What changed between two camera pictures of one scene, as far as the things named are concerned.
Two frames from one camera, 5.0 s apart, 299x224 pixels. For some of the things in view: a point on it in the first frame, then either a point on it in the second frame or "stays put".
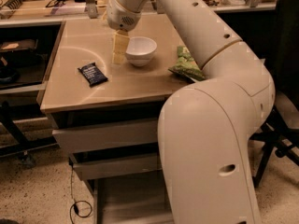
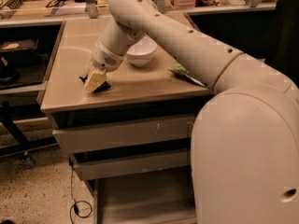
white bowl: (140, 50) stays put
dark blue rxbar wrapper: (92, 75) -> (99, 88)
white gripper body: (121, 16) -> (105, 57)
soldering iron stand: (7, 9) stays put
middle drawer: (100, 164) stays put
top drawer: (69, 140) stays put
